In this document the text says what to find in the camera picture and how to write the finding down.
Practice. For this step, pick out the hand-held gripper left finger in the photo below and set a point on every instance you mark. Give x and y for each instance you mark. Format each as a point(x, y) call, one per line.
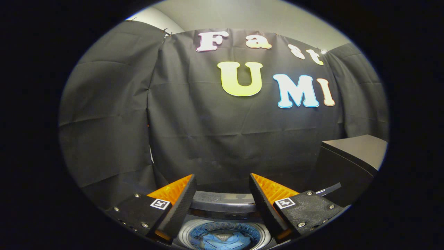
point(180, 208)

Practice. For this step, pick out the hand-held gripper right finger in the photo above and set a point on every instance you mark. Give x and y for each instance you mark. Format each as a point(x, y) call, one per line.
point(265, 208)

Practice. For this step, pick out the grey washing machine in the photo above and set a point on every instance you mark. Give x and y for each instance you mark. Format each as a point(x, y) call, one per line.
point(222, 198)

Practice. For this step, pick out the light blue polo shirt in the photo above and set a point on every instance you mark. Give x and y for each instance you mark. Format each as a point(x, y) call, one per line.
point(225, 241)

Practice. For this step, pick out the black backdrop cloth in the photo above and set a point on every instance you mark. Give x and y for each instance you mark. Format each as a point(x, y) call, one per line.
point(208, 139)

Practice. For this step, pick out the beige cabinet with black frame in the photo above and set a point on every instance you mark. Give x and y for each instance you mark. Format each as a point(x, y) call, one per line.
point(347, 163)

